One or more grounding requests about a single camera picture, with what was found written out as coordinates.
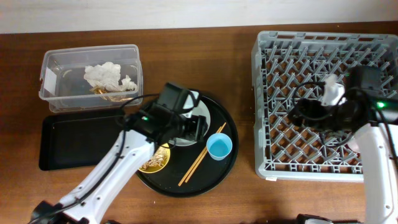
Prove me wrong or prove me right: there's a white napkin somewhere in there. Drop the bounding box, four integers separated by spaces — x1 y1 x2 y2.
83 62 138 92

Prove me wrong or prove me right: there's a grey ceramic plate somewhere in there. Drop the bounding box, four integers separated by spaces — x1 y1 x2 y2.
169 100 211 147

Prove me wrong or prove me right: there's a wooden chopstick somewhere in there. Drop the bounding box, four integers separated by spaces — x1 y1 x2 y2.
183 124 225 184
177 122 227 187

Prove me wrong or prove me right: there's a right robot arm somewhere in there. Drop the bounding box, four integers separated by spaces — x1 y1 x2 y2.
288 91 397 223

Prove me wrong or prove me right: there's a blue plastic cup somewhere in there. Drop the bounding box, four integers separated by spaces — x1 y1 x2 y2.
206 133 233 161

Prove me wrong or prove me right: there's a black rectangular tray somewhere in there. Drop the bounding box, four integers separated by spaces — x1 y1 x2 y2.
39 109 124 171

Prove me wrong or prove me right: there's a clear plastic bin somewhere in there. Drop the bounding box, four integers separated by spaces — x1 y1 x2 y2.
39 44 144 113

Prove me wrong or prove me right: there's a yellow bowl with food scraps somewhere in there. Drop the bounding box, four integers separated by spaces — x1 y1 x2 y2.
139 143 170 174

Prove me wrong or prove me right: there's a round black tray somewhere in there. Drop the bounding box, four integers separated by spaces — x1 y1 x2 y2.
136 92 239 197

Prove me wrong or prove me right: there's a grey dishwasher rack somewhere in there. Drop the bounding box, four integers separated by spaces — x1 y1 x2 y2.
251 31 397 182

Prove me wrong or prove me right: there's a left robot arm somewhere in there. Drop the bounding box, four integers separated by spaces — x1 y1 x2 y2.
30 106 211 223

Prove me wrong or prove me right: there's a gold foil wrapper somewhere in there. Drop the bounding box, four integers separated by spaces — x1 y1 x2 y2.
90 87 131 102

